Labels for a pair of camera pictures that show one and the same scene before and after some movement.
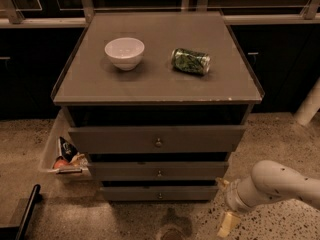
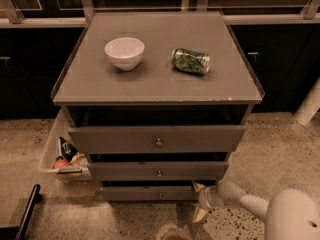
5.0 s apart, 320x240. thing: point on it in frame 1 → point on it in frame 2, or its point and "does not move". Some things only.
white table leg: x=310 y=105 does not move
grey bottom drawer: x=160 y=193 does not move
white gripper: x=232 y=196 → x=206 y=197
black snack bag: x=66 y=149 does not move
